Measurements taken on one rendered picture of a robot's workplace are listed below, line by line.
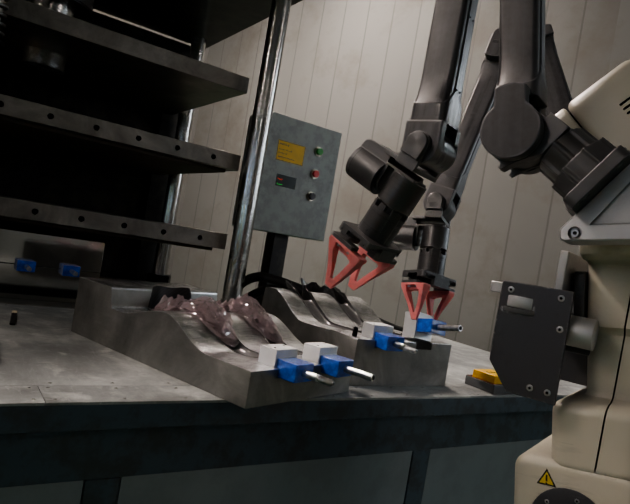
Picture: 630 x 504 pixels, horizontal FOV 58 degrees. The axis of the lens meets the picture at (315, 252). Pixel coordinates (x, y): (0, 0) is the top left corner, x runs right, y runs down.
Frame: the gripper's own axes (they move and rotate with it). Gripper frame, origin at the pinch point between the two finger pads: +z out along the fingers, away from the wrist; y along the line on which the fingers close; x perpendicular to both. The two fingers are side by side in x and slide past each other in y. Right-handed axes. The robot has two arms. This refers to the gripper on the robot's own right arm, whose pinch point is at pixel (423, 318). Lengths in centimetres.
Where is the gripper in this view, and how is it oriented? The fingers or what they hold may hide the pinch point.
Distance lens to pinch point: 120.5
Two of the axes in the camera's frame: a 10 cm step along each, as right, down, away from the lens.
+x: 5.8, -0.5, -8.1
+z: -1.8, 9.6, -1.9
